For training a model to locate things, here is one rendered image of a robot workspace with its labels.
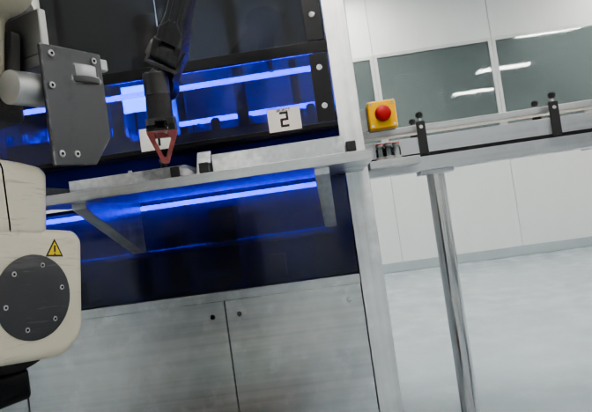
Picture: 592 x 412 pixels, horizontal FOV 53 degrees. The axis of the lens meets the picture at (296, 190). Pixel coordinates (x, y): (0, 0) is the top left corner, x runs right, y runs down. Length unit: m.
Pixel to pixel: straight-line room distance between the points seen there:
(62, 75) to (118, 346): 0.95
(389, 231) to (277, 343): 4.66
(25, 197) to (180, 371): 0.92
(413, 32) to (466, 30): 0.54
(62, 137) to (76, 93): 0.07
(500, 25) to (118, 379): 5.62
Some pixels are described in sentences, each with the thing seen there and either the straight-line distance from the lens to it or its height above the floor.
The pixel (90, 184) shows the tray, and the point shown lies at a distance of 1.36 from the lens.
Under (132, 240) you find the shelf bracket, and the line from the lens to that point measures 1.50.
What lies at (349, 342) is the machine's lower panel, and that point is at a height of 0.43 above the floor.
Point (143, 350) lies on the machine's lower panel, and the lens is 1.63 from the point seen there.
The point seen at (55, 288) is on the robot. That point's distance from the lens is 0.81.
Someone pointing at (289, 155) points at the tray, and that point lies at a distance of 1.14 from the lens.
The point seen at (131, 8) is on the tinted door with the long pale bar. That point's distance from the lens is 1.69.
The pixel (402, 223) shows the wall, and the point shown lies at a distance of 6.15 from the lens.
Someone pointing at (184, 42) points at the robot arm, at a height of 1.18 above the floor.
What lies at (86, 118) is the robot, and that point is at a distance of 0.86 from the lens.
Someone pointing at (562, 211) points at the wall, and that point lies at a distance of 6.54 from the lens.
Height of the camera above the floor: 0.79
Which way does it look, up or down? 2 degrees up
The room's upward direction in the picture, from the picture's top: 8 degrees counter-clockwise
